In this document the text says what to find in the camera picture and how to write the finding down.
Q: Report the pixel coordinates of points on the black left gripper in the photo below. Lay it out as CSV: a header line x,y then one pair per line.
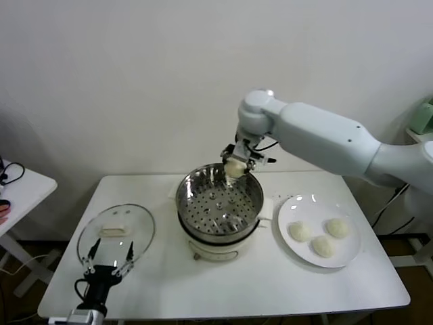
x,y
99,279

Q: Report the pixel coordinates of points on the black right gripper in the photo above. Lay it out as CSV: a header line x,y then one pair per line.
x,y
229,151

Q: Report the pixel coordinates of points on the white steamed baozi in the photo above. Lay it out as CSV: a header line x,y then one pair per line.
x,y
235,168
337,227
299,231
323,246

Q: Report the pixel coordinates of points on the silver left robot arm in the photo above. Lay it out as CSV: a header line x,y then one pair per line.
x,y
99,318

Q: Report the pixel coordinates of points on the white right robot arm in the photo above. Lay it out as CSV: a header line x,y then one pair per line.
x,y
321,128

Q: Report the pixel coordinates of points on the stainless steel steamer basket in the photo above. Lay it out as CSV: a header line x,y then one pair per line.
x,y
220,203

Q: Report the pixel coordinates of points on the person hand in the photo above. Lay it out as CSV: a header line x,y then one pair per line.
x,y
4,213

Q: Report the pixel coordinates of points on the glass pot lid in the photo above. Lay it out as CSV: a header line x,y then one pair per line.
x,y
135,220

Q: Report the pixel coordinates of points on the white round plate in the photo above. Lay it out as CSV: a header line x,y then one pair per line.
x,y
304,210

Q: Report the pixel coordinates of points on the cream electric cooker pot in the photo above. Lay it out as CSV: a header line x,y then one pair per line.
x,y
216,250

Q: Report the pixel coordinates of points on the white side table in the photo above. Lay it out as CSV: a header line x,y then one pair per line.
x,y
30,189

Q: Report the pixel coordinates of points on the dark computer mouse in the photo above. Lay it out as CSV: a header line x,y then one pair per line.
x,y
4,203

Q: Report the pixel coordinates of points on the light green box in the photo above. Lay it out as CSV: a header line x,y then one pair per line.
x,y
424,116

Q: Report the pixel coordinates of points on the silver right wrist camera block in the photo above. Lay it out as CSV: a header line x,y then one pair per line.
x,y
243,149

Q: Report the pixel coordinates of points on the silver wrist camera block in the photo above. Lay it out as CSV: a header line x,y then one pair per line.
x,y
81,318
243,149

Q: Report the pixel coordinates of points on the silver left wrist camera block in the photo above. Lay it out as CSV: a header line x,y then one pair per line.
x,y
81,318

